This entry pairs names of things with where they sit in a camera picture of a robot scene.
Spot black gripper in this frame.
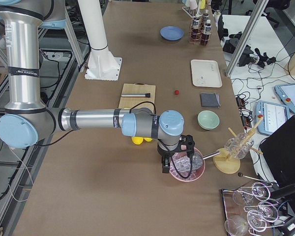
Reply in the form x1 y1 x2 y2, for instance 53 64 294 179
157 135 195 174

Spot blue plate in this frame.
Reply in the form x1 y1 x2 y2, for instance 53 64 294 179
160 26 184 41

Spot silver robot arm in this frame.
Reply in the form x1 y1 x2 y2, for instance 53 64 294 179
0 0 195 173

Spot pink bowl with ice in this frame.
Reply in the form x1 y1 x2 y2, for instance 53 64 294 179
170 148 206 182

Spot yellow lemon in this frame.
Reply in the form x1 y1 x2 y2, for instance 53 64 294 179
143 138 152 142
131 137 144 145

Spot metal ice scoop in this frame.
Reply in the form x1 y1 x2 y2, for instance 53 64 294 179
192 150 220 170

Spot mint green bowl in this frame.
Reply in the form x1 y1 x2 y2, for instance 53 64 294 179
197 110 220 130

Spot wooden glass stand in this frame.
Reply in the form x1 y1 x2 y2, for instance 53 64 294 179
213 115 264 174

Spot steel muddler black tip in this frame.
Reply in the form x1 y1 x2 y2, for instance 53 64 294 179
121 93 151 98

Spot wooden cutting board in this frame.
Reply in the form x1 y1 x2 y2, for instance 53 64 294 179
118 84 156 111

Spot grey folded cloth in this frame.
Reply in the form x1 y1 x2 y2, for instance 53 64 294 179
200 93 220 108

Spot wine glass rack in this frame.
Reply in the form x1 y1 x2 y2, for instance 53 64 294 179
220 182 295 236

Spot cream serving tray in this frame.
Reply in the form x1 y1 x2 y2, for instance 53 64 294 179
190 59 222 88

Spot blue teach pendant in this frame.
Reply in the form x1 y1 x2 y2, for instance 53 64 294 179
255 100 290 135
274 83 295 114

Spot black laptop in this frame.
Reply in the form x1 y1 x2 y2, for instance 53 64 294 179
260 116 295 186

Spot dark drink bottle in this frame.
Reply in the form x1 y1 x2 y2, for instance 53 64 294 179
202 9 209 24
201 20 211 45
190 18 201 42

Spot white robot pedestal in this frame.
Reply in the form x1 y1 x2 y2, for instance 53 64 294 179
78 0 122 81

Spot copper wire bottle rack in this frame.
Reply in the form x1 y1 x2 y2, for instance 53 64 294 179
189 15 212 46

